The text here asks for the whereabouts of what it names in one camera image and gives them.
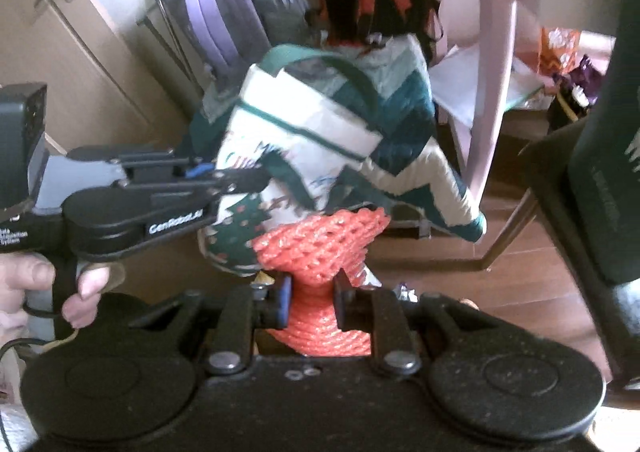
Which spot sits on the white green printed tote bag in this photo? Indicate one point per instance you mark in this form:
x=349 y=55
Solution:
x=300 y=102

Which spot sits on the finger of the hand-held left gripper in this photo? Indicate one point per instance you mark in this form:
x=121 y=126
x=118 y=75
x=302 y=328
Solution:
x=245 y=180
x=197 y=170

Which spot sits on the orange foam net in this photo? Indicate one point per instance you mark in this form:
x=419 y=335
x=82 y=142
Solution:
x=320 y=242

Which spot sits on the metal folding chair frame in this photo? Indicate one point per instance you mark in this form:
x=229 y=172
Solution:
x=162 y=27

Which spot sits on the beige wardrobe cabinet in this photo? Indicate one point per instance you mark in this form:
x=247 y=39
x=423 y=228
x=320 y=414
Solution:
x=75 y=62

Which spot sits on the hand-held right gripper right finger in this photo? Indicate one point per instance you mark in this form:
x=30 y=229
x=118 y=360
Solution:
x=342 y=304

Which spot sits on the pink table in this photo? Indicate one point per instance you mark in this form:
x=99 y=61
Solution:
x=495 y=82

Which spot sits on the black chair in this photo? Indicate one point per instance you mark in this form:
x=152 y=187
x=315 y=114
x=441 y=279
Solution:
x=565 y=212

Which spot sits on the orange snack packet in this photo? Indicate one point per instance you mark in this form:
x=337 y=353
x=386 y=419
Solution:
x=560 y=50

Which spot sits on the wooden chair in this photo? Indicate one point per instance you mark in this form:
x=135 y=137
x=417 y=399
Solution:
x=505 y=237

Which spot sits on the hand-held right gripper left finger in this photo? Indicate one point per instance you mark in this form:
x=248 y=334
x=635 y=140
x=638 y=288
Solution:
x=285 y=294

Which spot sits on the white paper sheets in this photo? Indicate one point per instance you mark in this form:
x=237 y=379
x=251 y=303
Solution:
x=457 y=82

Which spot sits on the purple packet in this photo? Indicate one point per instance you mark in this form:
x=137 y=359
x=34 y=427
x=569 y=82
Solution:
x=582 y=75

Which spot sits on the person's left hand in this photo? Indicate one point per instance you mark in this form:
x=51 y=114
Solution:
x=30 y=272

